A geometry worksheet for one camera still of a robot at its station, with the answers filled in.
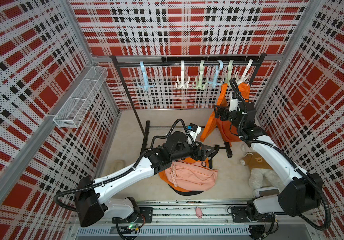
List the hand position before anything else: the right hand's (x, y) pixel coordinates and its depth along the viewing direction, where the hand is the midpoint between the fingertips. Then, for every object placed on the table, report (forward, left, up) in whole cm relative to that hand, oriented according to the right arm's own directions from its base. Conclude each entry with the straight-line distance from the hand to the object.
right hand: (223, 105), depth 78 cm
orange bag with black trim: (-19, +7, -29) cm, 36 cm away
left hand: (-23, +10, -5) cm, 25 cm away
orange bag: (-4, -2, -14) cm, 14 cm away
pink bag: (-29, +17, -24) cm, 42 cm away
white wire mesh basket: (+7, +90, -10) cm, 90 cm away
